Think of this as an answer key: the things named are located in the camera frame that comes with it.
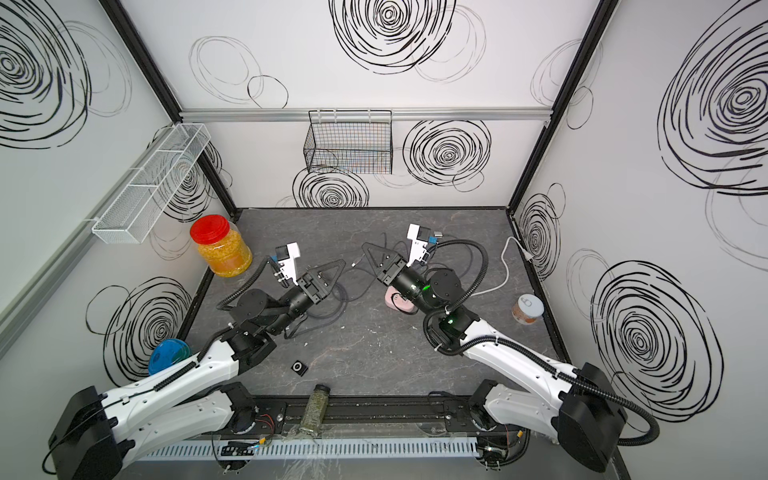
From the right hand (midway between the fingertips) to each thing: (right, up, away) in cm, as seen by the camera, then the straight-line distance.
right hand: (363, 253), depth 60 cm
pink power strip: (+8, -17, +32) cm, 37 cm away
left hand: (-4, -3, +3) cm, 6 cm away
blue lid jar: (-52, -27, +15) cm, 60 cm away
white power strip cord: (+56, -4, +49) cm, 74 cm away
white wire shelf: (-58, +9, +12) cm, 60 cm away
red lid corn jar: (-47, +1, +31) cm, 56 cm away
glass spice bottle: (-13, -39, +12) cm, 43 cm away
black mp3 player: (-19, -33, +20) cm, 43 cm away
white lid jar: (+47, -18, +28) cm, 57 cm away
